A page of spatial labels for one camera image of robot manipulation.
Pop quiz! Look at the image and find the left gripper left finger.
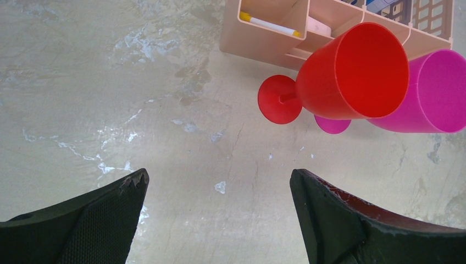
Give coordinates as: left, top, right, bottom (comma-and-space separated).
1, 168, 149, 263

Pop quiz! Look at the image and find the peach plastic desk organizer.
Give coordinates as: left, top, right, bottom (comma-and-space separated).
219, 0, 454, 70

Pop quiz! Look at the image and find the blue folder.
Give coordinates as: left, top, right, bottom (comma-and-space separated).
365, 0, 396, 13

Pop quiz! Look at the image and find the pink wine glass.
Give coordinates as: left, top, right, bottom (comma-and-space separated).
314, 49, 466, 135

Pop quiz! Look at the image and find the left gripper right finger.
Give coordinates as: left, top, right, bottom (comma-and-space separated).
290, 169, 465, 263

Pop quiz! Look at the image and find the yellow white pen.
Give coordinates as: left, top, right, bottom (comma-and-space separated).
239, 11, 301, 37

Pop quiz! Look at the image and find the red wine glass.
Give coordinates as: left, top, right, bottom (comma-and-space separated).
257, 22, 409, 124

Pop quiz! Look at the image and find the pink eraser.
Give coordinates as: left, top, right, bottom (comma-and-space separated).
307, 16, 332, 37

